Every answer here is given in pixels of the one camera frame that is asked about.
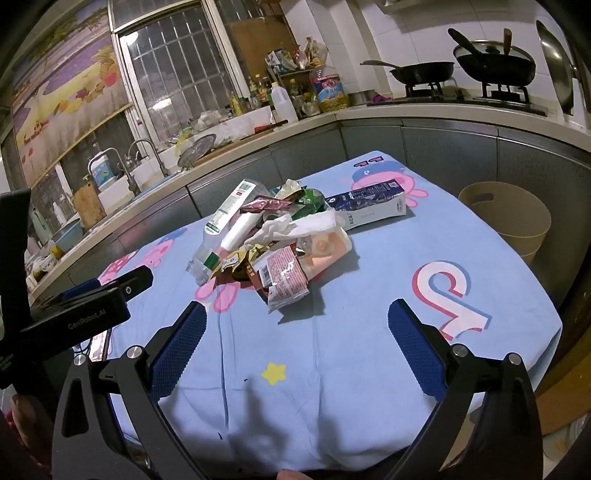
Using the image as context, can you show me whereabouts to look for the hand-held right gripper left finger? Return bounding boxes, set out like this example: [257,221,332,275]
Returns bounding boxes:
[52,301,222,480]

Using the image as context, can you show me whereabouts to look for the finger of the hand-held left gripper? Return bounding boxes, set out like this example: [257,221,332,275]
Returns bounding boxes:
[98,267,154,299]
[46,278,103,308]

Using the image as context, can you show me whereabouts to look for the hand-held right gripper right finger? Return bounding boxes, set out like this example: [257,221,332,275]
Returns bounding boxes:
[387,298,543,480]

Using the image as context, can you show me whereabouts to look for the brown snack wrapper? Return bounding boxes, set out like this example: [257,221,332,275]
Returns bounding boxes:
[217,247,264,289]

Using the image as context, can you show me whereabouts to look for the white plastic packet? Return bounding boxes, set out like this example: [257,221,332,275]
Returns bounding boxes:
[221,215,257,252]

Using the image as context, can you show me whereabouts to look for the clear plastic bottle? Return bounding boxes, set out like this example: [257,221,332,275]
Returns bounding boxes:
[186,179,273,287]

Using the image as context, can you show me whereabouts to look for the red white snack packet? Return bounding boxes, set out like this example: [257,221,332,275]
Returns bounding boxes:
[253,244,311,315]

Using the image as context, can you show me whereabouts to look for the pink plastic cup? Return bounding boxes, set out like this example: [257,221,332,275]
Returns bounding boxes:
[295,226,354,282]

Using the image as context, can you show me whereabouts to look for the dark red snack wrapper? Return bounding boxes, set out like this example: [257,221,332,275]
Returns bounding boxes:
[240,196,296,215]

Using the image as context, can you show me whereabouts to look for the blue white milk carton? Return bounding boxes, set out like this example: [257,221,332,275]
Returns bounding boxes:
[324,179,407,230]

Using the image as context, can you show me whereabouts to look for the beige trash bin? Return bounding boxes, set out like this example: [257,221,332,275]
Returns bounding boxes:
[458,182,552,266]

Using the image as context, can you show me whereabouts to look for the white tissue paper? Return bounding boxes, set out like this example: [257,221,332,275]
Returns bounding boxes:
[245,210,338,252]

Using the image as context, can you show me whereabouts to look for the person's left forearm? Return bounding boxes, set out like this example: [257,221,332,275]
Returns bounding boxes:
[0,406,51,480]

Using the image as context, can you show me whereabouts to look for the person's left hand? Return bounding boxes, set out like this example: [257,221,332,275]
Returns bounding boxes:
[11,394,40,446]

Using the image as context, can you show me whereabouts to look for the blue basin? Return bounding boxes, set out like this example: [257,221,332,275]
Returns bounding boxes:
[51,217,86,252]

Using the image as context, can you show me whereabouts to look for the small wooden cutting board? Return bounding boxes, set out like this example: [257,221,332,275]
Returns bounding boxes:
[71,182,107,229]

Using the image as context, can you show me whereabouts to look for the blue cartoon printed blanket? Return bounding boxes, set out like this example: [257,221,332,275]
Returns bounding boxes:
[90,150,563,474]

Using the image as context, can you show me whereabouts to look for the blue white container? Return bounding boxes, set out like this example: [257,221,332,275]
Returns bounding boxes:
[90,154,116,188]

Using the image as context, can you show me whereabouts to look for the large wooden cutting board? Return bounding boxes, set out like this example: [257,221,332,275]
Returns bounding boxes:
[185,124,278,169]

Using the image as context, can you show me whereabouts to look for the white rectangular tray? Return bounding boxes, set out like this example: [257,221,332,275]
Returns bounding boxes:
[222,106,273,139]

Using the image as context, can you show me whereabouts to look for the grey kitchen cabinet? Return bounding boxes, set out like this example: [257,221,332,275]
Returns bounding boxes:
[28,117,591,301]

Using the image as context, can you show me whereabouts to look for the barred window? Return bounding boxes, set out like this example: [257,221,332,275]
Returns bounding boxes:
[113,0,241,144]

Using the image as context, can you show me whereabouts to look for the row of sauce bottles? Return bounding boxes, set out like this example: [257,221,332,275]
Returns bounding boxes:
[228,76,273,116]

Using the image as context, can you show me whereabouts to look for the white plastic jug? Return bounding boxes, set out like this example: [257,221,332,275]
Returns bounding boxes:
[269,82,299,124]

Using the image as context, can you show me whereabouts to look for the black gas stove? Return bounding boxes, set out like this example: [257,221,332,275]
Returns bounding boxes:
[367,80,548,116]

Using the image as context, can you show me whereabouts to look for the yellow cooking oil bottle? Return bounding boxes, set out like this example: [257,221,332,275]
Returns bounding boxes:
[310,67,349,114]

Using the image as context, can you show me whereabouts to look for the rack with food packets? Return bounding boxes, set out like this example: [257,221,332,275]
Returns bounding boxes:
[265,41,328,93]

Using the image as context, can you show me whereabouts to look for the black frying pan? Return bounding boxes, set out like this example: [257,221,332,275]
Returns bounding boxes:
[360,60,455,86]

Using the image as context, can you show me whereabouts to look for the black wok with glass lid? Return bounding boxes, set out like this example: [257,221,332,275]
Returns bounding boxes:
[448,28,536,86]

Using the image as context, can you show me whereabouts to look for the steel wok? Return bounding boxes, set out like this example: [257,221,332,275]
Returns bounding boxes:
[536,19,580,116]

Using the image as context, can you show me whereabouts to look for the round wire strainer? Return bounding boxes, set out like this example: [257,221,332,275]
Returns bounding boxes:
[178,134,218,168]

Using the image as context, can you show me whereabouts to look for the fruit wall poster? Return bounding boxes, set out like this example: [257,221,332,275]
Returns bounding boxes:
[9,0,134,190]

